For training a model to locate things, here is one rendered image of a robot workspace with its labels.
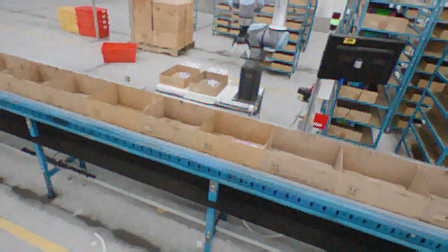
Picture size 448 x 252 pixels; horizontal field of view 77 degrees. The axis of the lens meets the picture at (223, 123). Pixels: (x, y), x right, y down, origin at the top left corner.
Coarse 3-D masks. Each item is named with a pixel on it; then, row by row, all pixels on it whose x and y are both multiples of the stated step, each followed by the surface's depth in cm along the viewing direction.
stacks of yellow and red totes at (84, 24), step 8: (56, 8) 683; (64, 8) 704; (72, 8) 716; (80, 8) 644; (88, 8) 682; (96, 8) 677; (104, 8) 672; (64, 16) 687; (72, 16) 676; (80, 16) 653; (88, 16) 648; (96, 16) 642; (104, 16) 662; (64, 24) 698; (72, 24) 687; (80, 24) 662; (88, 24) 660; (104, 24) 672; (80, 32) 676; (88, 32) 670; (104, 32) 679
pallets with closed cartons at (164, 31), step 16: (128, 0) 589; (144, 0) 579; (160, 0) 588; (176, 0) 613; (144, 16) 594; (160, 16) 580; (176, 16) 570; (192, 16) 636; (144, 32) 613; (160, 32) 596; (176, 32) 587; (192, 32) 657; (144, 48) 618; (160, 48) 606; (176, 48) 606
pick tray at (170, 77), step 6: (174, 66) 305; (180, 66) 310; (186, 66) 308; (162, 72) 285; (168, 72) 296; (174, 72) 308; (186, 72) 311; (192, 72) 308; (198, 72) 300; (162, 78) 280; (168, 78) 277; (174, 78) 275; (180, 78) 298; (192, 78) 289; (168, 84) 280; (174, 84) 278; (180, 84) 275; (186, 84) 279
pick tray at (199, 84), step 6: (204, 72) 301; (210, 72) 300; (198, 78) 290; (204, 78) 305; (210, 78) 303; (216, 78) 300; (222, 78) 298; (228, 78) 295; (192, 84) 270; (198, 84) 267; (204, 84) 291; (222, 84) 279; (192, 90) 273; (198, 90) 270; (204, 90) 268; (210, 90) 266; (216, 90) 266; (210, 96) 269
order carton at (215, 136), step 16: (224, 112) 179; (208, 128) 176; (224, 128) 185; (240, 128) 181; (256, 128) 176; (272, 128) 172; (208, 144) 159; (224, 144) 154; (240, 144) 151; (256, 144) 179; (240, 160) 155; (256, 160) 152
